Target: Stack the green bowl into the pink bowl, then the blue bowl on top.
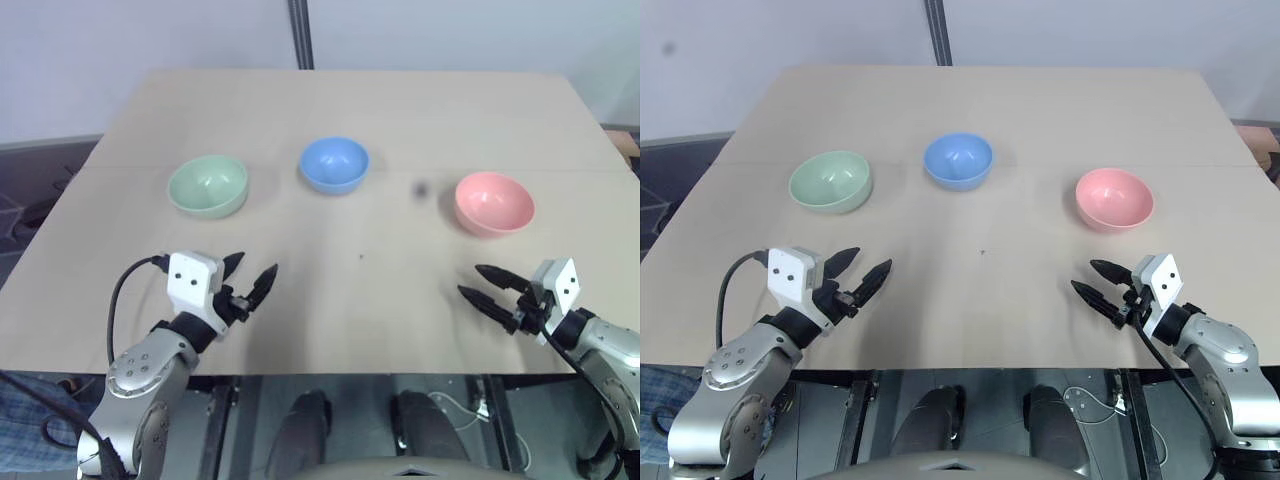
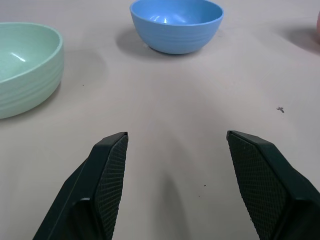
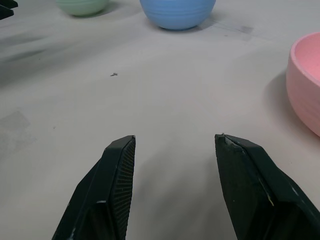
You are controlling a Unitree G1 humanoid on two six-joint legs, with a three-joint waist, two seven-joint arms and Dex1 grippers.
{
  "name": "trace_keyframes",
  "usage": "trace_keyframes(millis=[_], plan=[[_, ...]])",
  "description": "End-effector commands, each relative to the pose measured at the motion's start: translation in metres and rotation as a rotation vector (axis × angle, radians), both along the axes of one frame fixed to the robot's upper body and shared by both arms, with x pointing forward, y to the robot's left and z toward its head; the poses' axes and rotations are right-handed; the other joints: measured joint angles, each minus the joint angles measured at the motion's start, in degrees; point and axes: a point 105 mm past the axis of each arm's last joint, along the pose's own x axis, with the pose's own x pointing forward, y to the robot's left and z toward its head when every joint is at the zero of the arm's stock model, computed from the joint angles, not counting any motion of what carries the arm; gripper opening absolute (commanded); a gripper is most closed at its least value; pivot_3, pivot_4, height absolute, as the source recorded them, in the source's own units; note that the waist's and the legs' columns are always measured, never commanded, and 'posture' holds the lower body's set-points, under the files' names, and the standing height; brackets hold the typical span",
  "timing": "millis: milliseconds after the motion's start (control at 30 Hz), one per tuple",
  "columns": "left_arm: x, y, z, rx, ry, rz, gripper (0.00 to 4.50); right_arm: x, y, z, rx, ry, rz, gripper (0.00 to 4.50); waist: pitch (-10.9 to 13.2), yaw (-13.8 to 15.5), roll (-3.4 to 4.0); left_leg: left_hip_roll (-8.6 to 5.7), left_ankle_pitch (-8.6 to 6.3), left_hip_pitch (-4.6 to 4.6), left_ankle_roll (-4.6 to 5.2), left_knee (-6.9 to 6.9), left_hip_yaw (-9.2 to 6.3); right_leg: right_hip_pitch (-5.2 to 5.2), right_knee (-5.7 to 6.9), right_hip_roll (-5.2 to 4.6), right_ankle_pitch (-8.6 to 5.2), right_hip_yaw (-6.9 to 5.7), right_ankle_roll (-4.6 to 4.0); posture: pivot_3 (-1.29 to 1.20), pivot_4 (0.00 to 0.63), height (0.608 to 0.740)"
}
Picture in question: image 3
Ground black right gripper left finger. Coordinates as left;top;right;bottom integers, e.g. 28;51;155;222
51;135;137;240

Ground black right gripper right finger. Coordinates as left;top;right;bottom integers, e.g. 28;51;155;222
214;133;320;240

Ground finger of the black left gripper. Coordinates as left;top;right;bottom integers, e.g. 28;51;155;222
0;0;19;21

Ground green ribbed bowl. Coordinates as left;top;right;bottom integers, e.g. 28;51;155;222
55;0;110;18

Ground pink ribbed bowl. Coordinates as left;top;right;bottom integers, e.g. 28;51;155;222
286;31;320;138

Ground blue ribbed bowl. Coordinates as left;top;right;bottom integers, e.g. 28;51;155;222
139;0;217;31

